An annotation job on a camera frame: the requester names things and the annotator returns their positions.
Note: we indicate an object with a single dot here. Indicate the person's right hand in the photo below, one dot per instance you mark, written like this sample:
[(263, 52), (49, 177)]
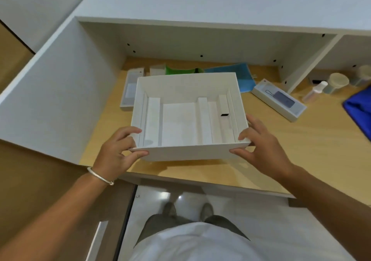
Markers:
[(266, 153)]

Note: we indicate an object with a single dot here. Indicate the person's left hand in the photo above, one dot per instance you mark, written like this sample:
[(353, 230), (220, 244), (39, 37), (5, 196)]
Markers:
[(111, 159)]

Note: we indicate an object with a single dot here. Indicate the person's left thumb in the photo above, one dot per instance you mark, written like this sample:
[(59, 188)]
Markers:
[(137, 155)]

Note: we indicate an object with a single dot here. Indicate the person's right thumb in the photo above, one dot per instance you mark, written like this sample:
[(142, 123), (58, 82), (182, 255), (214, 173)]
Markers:
[(240, 152)]

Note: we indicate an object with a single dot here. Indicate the person's right middle finger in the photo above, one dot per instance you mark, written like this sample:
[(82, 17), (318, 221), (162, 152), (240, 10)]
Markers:
[(255, 123)]

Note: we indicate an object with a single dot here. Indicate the white cardboard box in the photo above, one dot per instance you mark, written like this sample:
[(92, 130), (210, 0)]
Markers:
[(185, 95)]

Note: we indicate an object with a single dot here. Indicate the person's left forearm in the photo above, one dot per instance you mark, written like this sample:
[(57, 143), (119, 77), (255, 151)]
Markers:
[(55, 220)]

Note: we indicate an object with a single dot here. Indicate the person's right forearm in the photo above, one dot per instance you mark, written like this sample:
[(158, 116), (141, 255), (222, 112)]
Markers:
[(327, 208)]

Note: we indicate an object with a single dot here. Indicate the white power bank box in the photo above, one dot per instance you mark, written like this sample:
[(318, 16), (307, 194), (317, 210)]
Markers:
[(279, 99)]

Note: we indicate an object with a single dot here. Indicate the light blue cloth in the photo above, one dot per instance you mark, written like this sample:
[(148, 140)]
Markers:
[(245, 76)]

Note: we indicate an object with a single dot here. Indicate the person's left grey shoe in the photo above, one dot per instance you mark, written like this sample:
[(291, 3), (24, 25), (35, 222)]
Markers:
[(169, 209)]

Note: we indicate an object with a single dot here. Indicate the person's grey shoe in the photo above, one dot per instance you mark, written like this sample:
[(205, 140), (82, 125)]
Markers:
[(169, 209), (206, 211)]

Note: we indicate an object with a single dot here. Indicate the long white product box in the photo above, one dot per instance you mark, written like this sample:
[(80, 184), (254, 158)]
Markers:
[(132, 91)]

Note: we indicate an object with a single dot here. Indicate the clear spray bottle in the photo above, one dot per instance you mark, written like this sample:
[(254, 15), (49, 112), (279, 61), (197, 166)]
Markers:
[(314, 92)]

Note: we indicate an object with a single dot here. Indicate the person's right grey shoe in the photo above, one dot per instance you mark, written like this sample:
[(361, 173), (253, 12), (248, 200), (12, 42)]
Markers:
[(206, 211)]

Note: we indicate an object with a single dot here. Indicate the grey trousers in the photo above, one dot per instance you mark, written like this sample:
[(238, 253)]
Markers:
[(162, 224)]

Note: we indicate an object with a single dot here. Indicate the small white box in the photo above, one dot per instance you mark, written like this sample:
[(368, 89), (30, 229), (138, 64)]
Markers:
[(157, 70)]

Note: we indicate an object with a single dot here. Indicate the green cloth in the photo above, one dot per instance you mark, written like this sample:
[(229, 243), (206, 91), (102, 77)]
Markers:
[(181, 70)]

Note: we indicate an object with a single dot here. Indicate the white shirt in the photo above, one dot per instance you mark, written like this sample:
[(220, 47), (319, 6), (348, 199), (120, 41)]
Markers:
[(191, 244)]

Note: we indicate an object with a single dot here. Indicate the dark blue cloth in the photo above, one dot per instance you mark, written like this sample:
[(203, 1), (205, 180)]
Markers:
[(359, 107)]

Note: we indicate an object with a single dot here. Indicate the brown drawer cabinet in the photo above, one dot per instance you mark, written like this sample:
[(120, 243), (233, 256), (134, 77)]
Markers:
[(32, 179)]

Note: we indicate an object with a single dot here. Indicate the white desk hutch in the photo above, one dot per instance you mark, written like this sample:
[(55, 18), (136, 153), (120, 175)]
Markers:
[(203, 7)]

